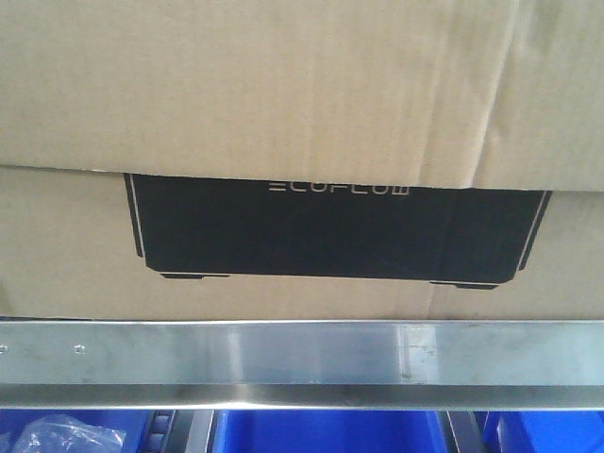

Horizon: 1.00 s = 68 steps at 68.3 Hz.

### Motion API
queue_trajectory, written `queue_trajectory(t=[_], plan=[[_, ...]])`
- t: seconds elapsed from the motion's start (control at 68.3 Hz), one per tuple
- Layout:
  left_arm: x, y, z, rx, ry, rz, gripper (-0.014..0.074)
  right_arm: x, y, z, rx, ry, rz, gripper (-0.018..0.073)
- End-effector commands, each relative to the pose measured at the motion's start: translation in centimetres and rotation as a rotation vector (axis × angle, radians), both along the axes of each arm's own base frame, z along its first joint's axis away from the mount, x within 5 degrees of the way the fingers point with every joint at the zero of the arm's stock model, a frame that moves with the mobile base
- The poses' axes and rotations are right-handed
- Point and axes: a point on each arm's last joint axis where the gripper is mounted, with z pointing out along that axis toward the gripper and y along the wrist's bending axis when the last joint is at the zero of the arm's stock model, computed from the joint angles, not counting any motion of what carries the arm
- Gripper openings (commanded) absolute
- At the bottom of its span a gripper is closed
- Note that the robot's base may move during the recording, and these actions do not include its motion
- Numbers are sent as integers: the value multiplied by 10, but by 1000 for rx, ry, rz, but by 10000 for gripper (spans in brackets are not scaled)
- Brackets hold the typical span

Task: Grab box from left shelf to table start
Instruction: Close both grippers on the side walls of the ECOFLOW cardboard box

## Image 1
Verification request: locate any clear crumpled plastic bag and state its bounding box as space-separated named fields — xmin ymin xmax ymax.
xmin=10 ymin=414 xmax=127 ymax=453

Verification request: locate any metal shelf front rail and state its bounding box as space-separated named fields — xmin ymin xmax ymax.
xmin=1 ymin=320 xmax=603 ymax=411

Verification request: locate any blue right plastic bin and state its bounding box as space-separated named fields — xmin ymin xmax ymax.
xmin=475 ymin=411 xmax=603 ymax=452

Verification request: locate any blue bin with plastic bag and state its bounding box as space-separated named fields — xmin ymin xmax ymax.
xmin=1 ymin=409 xmax=150 ymax=452

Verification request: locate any blue middle plastic bin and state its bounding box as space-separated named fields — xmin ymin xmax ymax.
xmin=210 ymin=410 xmax=447 ymax=452

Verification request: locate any left white roller track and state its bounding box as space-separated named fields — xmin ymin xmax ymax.
xmin=139 ymin=410 xmax=214 ymax=453

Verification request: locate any brown EcoFlow cardboard box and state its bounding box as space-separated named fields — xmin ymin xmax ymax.
xmin=1 ymin=1 xmax=603 ymax=320

